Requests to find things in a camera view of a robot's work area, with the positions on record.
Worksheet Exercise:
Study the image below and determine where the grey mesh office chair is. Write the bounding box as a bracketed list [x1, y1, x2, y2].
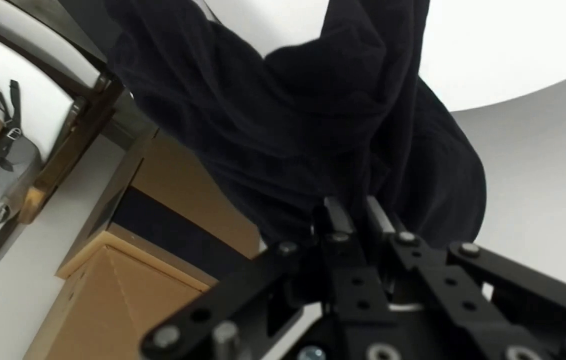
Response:
[0, 0, 121, 249]

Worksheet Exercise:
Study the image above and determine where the black cloth garment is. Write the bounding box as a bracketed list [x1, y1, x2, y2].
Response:
[103, 0, 485, 245]

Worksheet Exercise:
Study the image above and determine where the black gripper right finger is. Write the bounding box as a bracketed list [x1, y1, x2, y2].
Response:
[363, 196, 416, 258]

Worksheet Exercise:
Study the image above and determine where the tall flat cardboard box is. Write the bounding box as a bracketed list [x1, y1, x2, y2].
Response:
[24, 133, 260, 360]

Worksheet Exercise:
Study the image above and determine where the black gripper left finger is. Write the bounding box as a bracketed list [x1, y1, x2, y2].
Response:
[313, 196, 361, 265]

